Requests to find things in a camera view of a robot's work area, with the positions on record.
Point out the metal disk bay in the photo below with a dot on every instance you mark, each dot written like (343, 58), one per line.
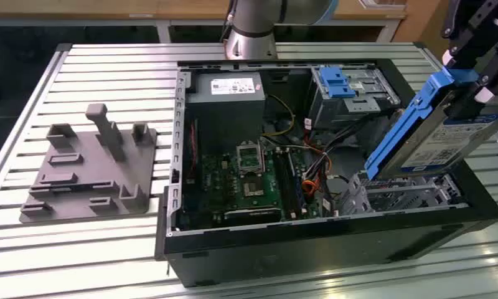
(399, 194)

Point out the wooden desk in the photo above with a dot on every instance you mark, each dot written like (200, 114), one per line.
(108, 7)

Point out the black PC case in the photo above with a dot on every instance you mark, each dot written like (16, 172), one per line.
(273, 249)

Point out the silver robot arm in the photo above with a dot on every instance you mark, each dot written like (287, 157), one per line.
(253, 21)

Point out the grey power supply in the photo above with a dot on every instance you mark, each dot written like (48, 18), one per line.
(224, 107)

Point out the blue drive cage latch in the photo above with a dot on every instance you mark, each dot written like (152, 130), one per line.
(336, 82)

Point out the green motherboard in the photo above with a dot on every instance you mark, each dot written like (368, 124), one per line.
(232, 174)

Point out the grey parts rack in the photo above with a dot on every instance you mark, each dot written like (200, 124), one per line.
(87, 174)

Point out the hard disk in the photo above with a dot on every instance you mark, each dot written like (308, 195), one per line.
(432, 146)

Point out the black RAM slot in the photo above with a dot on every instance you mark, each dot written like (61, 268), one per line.
(281, 183)
(295, 183)

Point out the CPU socket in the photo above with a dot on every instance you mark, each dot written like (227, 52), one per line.
(257, 189)

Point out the metal optical drive cage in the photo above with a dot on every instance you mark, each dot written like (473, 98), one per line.
(357, 106)

